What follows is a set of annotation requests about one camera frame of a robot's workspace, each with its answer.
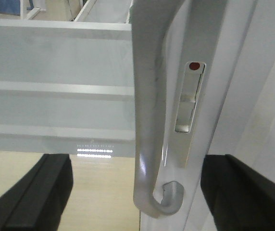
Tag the grey door lock latch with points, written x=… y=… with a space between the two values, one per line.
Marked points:
x=190 y=91

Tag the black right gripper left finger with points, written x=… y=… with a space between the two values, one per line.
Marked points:
x=37 y=201

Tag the white sliding glass door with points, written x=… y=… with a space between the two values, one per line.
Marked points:
x=65 y=83

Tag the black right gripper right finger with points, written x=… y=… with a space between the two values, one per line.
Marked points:
x=238 y=197

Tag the white door frame post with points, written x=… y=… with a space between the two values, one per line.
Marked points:
x=238 y=108

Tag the grey curved door handle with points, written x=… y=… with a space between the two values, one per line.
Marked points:
x=151 y=23

